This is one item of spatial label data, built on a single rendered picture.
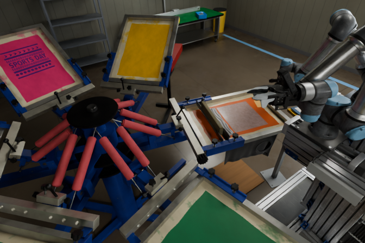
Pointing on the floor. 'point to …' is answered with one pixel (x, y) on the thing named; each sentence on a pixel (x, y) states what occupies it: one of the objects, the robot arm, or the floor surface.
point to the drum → (220, 19)
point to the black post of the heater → (166, 103)
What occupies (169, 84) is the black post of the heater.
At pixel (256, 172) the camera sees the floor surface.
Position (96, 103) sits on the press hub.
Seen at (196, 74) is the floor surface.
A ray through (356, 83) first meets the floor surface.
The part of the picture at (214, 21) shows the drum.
